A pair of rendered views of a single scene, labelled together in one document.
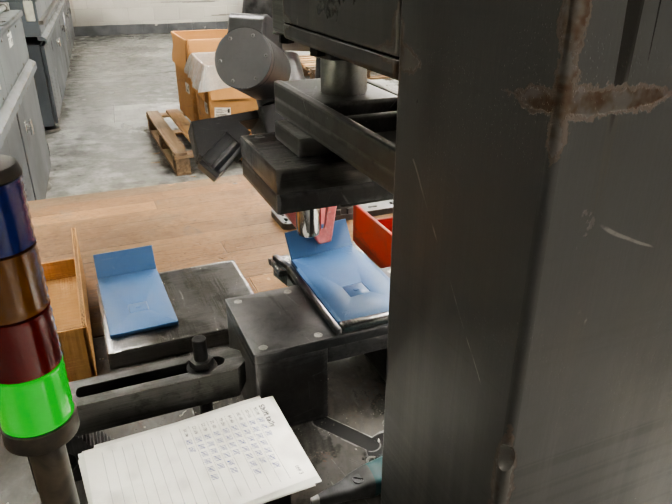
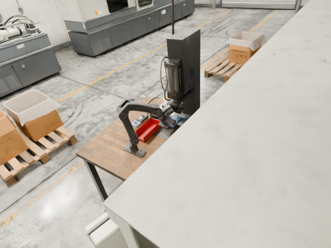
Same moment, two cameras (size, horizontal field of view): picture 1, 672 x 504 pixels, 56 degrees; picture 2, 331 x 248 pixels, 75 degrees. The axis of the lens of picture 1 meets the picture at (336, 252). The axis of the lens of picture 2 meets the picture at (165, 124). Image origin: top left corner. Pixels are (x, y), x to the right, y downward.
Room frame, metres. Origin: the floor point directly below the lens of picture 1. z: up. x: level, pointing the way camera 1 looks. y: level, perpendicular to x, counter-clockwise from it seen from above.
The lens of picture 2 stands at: (1.34, 1.23, 2.10)
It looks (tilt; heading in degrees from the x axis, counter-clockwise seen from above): 37 degrees down; 240
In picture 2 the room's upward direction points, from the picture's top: 7 degrees counter-clockwise
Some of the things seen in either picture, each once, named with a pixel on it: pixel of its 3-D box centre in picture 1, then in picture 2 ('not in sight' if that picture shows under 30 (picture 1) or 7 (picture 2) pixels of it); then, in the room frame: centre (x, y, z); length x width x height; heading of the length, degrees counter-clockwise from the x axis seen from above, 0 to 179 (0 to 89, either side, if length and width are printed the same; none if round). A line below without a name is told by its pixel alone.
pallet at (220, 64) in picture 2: not in sight; (239, 67); (-2.29, -1.64, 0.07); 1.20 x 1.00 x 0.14; 16
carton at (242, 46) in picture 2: not in sight; (245, 47); (-2.57, -1.77, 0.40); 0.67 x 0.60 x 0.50; 15
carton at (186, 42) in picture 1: (214, 74); not in sight; (4.77, 0.90, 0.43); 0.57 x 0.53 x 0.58; 24
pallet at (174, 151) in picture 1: (229, 132); not in sight; (4.50, 0.77, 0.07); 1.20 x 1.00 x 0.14; 23
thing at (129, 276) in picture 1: (133, 286); not in sight; (0.64, 0.23, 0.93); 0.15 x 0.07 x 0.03; 24
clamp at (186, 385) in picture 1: (156, 399); not in sight; (0.42, 0.15, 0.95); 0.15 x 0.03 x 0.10; 113
